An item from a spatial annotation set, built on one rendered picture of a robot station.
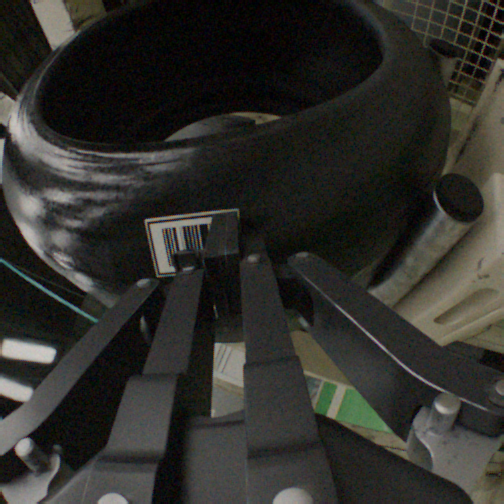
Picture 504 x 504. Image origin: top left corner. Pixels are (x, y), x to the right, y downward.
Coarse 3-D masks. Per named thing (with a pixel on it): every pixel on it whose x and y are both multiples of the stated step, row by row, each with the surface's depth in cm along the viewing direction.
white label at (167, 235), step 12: (180, 216) 20; (192, 216) 20; (204, 216) 20; (156, 228) 20; (168, 228) 20; (180, 228) 20; (192, 228) 20; (204, 228) 20; (240, 228) 20; (156, 240) 20; (168, 240) 20; (180, 240) 20; (192, 240) 20; (204, 240) 20; (156, 252) 21; (168, 252) 21; (156, 264) 21; (168, 264) 21
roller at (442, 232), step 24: (432, 192) 23; (456, 192) 21; (432, 216) 23; (456, 216) 21; (408, 240) 28; (432, 240) 24; (456, 240) 23; (408, 264) 29; (432, 264) 28; (384, 288) 36; (408, 288) 34
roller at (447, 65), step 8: (432, 40) 33; (440, 40) 32; (432, 48) 33; (440, 48) 32; (448, 48) 31; (456, 48) 32; (432, 56) 33; (440, 56) 32; (448, 56) 32; (456, 56) 31; (440, 64) 33; (448, 64) 33; (440, 72) 34; (448, 72) 34; (448, 80) 35
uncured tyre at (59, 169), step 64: (192, 0) 47; (256, 0) 48; (320, 0) 37; (64, 64) 34; (128, 64) 54; (192, 64) 62; (256, 64) 63; (320, 64) 57; (384, 64) 24; (64, 128) 47; (128, 128) 62; (256, 128) 21; (320, 128) 21; (384, 128) 21; (448, 128) 26; (64, 192) 21; (128, 192) 20; (192, 192) 20; (256, 192) 20; (320, 192) 20; (384, 192) 22; (64, 256) 23; (128, 256) 21; (320, 256) 22; (384, 256) 30
